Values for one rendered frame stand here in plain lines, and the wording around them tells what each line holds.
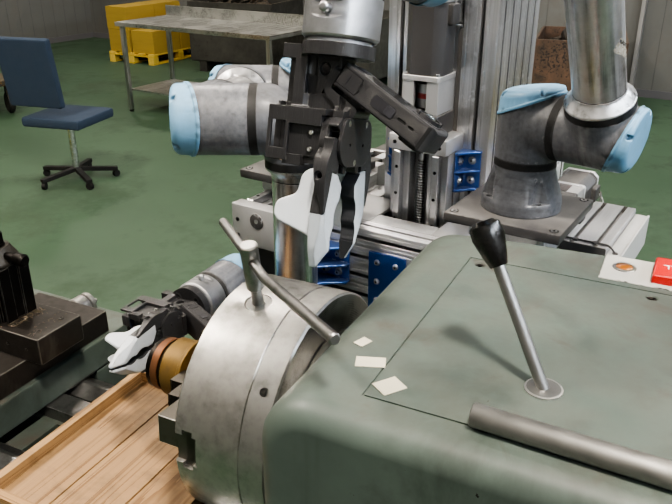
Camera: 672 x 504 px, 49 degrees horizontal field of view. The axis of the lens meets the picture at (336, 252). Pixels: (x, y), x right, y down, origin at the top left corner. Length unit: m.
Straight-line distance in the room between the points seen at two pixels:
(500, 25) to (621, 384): 0.95
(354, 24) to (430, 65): 0.83
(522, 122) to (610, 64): 0.20
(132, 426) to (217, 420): 0.46
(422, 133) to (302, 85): 0.13
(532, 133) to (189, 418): 0.79
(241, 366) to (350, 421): 0.22
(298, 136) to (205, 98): 0.48
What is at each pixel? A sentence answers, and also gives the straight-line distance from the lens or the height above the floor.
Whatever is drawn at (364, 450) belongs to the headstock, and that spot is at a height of 1.23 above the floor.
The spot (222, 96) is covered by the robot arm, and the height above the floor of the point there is 1.41.
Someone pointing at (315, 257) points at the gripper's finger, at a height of 1.37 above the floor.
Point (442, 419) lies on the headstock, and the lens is 0.67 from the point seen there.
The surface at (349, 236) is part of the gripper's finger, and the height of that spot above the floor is 1.36.
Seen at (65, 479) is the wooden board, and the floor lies 0.88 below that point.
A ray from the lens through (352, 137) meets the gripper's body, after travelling 0.70.
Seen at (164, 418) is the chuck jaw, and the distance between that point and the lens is 0.93.
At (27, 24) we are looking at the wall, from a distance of 12.35.
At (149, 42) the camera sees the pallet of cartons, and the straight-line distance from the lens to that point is 10.12.
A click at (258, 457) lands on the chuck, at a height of 1.12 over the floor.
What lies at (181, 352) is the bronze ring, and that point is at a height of 1.12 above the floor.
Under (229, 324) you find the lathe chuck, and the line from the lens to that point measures 0.88.
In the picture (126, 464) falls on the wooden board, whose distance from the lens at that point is 1.23.
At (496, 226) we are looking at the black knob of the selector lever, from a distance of 0.69.
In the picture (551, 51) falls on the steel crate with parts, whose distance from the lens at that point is 7.20.
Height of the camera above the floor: 1.65
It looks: 24 degrees down
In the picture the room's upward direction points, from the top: straight up
